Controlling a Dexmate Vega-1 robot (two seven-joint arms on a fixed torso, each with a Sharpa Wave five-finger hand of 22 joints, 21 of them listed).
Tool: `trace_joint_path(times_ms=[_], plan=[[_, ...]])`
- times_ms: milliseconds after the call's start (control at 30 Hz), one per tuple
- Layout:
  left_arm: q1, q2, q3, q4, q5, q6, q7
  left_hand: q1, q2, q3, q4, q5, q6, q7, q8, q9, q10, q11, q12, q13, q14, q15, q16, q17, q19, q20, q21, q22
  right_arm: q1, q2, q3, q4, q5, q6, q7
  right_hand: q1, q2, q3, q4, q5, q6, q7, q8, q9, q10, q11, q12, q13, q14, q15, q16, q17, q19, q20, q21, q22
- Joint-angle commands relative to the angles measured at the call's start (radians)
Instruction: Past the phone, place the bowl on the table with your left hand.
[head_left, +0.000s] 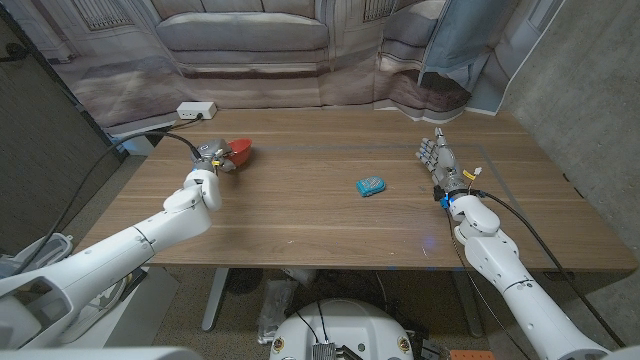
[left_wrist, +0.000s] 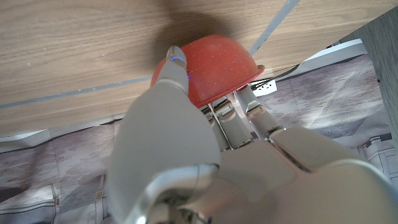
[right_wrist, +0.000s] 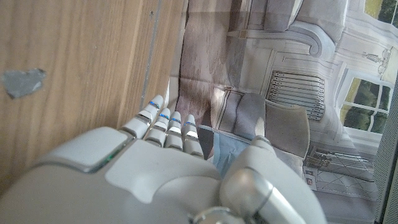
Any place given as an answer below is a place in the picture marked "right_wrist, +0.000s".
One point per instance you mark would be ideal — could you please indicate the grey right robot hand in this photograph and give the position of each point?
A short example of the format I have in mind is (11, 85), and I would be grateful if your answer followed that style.
(140, 186)

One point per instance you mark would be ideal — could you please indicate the grey tape outline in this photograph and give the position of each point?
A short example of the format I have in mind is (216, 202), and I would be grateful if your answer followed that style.
(150, 53)

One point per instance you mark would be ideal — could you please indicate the grey tape scrap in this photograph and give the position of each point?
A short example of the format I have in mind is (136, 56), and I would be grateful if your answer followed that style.
(23, 82)

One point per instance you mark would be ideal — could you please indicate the printed living room backdrop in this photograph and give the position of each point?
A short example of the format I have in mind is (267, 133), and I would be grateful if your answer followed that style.
(280, 77)

